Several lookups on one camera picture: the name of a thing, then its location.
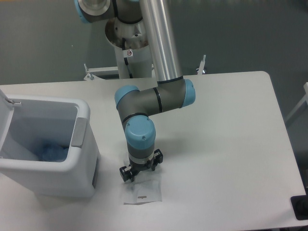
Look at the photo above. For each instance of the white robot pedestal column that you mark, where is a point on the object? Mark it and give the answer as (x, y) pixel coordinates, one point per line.
(132, 51)

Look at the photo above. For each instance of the white trash can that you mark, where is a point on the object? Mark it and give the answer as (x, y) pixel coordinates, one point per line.
(60, 120)

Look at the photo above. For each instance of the white pedestal base frame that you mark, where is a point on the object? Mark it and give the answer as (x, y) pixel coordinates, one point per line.
(113, 73)

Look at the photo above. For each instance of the clear plastic packaging bag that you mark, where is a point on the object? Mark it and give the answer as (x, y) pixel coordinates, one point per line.
(146, 188)

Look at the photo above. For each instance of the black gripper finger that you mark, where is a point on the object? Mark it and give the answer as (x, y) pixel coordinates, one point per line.
(158, 159)
(128, 173)

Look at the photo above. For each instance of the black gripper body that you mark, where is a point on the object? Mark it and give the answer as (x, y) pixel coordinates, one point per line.
(149, 164)

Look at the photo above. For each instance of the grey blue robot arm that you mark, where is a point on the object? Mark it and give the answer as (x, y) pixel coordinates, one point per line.
(173, 91)

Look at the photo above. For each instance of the white trash can lid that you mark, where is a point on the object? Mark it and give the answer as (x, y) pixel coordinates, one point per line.
(7, 106)

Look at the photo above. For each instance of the black device at table edge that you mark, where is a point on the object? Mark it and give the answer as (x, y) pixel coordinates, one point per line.
(300, 206)

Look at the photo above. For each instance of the white frame at right edge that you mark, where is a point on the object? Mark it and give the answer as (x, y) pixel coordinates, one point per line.
(299, 108)

